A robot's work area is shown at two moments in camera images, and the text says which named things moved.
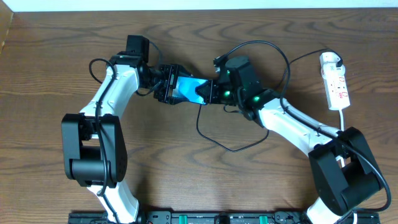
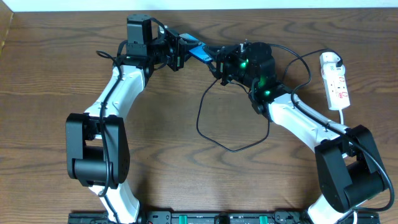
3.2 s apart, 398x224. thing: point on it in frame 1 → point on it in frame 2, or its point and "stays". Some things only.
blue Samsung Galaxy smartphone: [186, 87] → [199, 51]
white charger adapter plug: [329, 70] stays
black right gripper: [214, 92] → [224, 66]
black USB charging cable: [268, 130] stays
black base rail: [226, 217] stays
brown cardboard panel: [6, 17] stays
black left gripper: [168, 83] → [179, 53]
